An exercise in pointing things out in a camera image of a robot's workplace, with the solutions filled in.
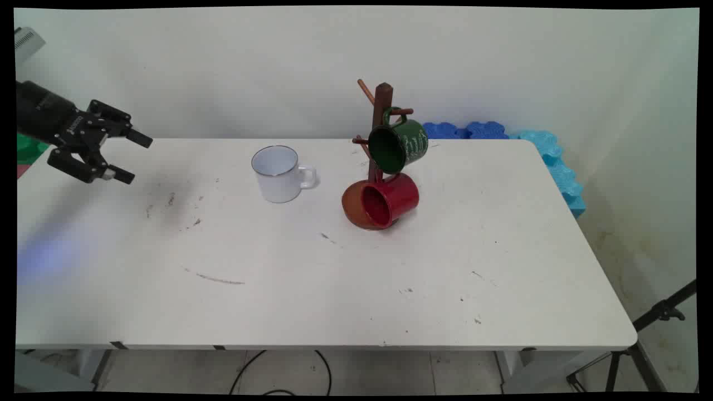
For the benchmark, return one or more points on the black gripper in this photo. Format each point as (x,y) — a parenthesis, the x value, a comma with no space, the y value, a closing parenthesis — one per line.
(44,114)

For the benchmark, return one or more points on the red foam tile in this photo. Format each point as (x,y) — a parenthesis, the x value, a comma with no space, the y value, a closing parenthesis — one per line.
(22,170)

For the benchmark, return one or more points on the black tripod stand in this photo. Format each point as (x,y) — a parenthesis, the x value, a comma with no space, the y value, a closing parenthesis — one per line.
(649,320)

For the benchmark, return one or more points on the brown wooden mug tree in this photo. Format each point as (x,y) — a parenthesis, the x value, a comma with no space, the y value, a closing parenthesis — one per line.
(382,97)

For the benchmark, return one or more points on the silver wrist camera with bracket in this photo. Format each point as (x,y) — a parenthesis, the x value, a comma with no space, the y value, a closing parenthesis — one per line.
(28,42)

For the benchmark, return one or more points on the dark blue foam tile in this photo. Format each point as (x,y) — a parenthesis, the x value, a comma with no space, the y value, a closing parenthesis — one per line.
(443,131)
(487,130)

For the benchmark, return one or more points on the green enamel mug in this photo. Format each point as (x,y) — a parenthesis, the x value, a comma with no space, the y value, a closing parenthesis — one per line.
(409,142)

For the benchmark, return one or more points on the red ceramic mug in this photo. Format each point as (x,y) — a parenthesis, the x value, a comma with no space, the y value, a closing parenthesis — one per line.
(398,195)

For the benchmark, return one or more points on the green foam tile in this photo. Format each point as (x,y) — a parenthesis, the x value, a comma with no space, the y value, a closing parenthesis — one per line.
(28,149)

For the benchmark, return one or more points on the white enamel mug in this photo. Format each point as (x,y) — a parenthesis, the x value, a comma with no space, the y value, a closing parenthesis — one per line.
(278,181)

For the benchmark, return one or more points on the light blue foam tile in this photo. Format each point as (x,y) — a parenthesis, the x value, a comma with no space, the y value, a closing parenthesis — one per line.
(560,167)

